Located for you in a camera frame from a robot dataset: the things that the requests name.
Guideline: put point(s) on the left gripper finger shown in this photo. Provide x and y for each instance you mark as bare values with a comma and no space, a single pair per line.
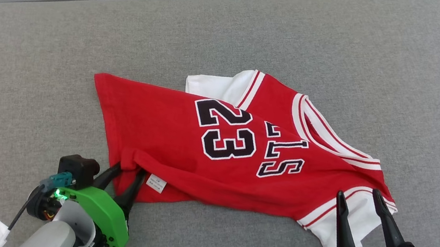
131,193
108,176

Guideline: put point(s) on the red basketball jersey number 23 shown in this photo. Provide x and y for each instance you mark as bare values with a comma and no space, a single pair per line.
165,132

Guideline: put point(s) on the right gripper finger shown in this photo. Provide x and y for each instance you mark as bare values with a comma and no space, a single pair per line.
390,230
347,236

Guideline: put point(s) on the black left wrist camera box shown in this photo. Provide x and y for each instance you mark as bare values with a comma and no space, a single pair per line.
78,169

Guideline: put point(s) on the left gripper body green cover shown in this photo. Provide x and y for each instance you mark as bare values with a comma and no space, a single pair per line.
106,216

